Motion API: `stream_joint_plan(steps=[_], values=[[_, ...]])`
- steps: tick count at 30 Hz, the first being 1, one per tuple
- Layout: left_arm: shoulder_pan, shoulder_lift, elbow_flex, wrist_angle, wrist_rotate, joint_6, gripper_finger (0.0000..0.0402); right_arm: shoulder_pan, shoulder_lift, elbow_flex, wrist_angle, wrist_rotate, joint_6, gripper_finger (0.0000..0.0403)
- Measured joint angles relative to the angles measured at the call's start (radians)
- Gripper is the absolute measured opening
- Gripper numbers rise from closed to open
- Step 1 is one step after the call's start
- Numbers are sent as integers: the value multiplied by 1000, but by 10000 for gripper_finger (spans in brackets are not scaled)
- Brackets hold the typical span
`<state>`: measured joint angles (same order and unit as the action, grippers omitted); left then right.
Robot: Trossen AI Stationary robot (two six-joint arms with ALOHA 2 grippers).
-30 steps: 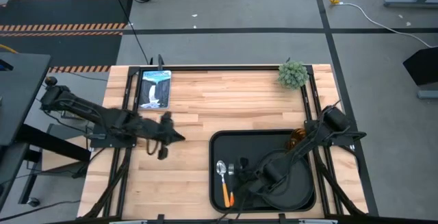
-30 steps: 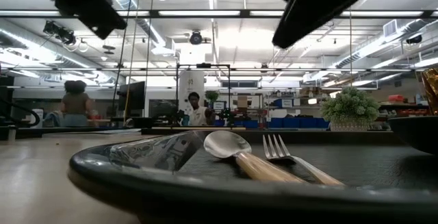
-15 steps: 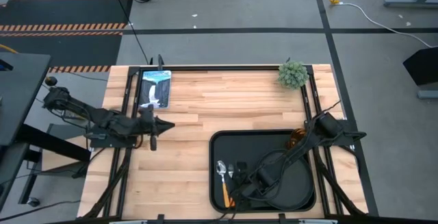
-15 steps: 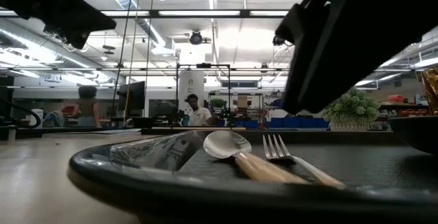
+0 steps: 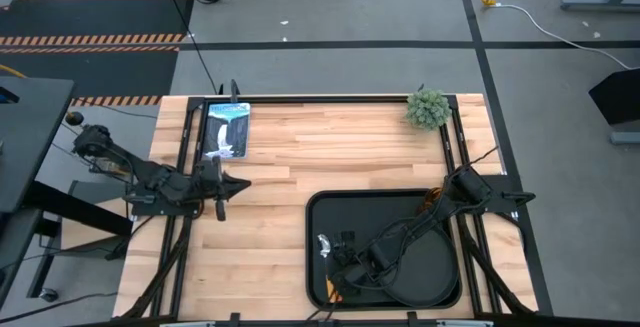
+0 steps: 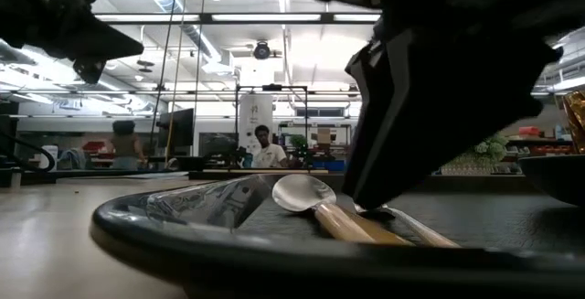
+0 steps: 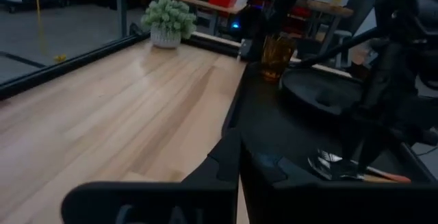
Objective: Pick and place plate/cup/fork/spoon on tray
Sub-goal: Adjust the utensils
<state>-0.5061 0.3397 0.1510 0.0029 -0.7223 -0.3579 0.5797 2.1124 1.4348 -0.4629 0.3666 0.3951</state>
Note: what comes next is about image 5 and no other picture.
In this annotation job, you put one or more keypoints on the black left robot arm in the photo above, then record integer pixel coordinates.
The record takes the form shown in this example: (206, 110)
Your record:
(150, 179)

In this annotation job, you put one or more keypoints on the black desk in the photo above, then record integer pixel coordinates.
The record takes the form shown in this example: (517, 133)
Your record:
(30, 137)

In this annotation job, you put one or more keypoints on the black mat with hazard stripes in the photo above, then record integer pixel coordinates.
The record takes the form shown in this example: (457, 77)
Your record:
(90, 17)

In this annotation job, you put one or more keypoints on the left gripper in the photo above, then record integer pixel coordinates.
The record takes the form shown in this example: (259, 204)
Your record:
(210, 182)

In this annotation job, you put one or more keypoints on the black angular panel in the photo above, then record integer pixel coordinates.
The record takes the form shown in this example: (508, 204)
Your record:
(617, 97)

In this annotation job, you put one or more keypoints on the black aluminium table frame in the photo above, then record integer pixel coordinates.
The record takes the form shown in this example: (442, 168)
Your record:
(320, 99)

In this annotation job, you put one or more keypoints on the grey metal foot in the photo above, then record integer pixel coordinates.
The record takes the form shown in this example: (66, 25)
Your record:
(625, 138)

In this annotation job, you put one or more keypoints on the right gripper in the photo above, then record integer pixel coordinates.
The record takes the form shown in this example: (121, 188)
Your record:
(367, 267)

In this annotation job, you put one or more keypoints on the green round artificial plant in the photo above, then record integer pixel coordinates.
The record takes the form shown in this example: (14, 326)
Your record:
(428, 109)

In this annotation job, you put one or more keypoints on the black rectangular tray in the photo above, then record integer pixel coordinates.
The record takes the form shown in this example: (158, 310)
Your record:
(330, 212)

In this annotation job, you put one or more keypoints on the waterfall picture book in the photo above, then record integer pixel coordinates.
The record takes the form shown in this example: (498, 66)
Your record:
(227, 129)

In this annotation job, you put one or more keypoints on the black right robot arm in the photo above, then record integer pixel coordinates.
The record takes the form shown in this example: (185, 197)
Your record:
(465, 187)

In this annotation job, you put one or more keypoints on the black caster wheel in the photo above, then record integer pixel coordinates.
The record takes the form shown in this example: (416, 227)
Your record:
(49, 295)

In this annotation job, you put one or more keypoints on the dark round plate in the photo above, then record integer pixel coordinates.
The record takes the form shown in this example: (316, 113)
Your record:
(430, 272)

